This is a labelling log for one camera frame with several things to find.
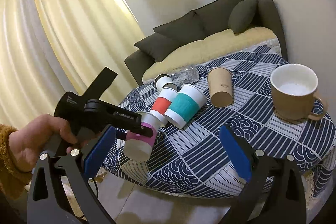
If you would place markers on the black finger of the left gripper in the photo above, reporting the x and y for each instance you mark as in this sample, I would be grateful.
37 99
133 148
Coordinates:
142 131
119 117

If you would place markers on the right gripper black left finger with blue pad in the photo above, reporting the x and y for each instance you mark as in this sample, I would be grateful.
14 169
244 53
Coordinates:
48 202

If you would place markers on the white cup pink sleeve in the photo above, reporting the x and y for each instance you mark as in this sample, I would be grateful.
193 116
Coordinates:
138 147

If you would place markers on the mustard fuzzy sleeve forearm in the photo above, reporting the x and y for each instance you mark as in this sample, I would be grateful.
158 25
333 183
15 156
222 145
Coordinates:
12 180

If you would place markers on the white cup red sleeve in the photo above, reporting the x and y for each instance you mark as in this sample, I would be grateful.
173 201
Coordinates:
162 103

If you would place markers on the small white black-rimmed cup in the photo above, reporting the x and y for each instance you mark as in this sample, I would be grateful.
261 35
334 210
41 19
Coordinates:
164 81

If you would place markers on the white cup teal sleeve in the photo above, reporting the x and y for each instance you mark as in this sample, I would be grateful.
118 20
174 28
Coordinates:
186 104

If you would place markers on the clear plastic cup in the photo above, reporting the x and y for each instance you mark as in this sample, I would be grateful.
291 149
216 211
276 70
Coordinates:
185 75

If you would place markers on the brown kraft paper cup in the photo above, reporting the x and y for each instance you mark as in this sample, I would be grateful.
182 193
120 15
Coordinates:
220 87

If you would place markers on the person's left hand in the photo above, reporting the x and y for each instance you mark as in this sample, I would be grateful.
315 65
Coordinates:
26 144

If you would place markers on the left dark grey cushion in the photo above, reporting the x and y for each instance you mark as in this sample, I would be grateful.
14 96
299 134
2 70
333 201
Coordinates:
157 46

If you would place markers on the dark grey cushion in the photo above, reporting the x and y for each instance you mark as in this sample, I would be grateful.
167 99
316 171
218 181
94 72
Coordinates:
242 15
157 46

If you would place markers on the cream pleated curtain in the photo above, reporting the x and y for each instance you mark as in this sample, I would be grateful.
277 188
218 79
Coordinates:
49 47

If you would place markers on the beige ceramic mug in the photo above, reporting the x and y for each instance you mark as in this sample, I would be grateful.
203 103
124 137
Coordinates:
294 93

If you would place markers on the cream fleece sofa blanket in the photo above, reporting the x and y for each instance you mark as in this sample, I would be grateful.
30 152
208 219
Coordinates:
212 47

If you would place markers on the right dark grey cushion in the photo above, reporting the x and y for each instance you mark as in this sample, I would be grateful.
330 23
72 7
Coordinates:
242 15

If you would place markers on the dark grey sofa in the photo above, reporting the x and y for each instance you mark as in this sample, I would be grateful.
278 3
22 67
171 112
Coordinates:
206 21

